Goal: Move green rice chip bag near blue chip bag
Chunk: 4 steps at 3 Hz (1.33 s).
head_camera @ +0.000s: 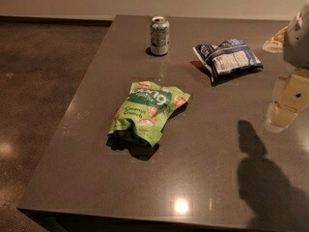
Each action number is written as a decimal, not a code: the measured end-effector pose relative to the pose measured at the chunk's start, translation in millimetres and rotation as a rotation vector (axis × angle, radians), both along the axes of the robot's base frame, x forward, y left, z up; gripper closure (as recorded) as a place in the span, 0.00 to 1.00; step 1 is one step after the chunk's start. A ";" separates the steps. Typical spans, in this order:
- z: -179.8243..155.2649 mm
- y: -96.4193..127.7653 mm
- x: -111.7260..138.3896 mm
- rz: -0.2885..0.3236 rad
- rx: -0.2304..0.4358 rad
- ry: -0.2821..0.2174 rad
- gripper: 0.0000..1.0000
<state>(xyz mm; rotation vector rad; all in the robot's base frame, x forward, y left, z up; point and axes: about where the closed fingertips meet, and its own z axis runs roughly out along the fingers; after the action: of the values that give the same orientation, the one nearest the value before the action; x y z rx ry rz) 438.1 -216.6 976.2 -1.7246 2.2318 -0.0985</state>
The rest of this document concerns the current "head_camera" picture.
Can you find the green rice chip bag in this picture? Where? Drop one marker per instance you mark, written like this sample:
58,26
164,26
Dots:
143,115

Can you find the green soda can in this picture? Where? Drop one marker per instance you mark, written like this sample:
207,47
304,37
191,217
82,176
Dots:
160,33

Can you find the blue chip bag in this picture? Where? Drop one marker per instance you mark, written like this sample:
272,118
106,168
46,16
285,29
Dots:
229,57

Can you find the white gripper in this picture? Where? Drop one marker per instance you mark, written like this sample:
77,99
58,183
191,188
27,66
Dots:
297,43

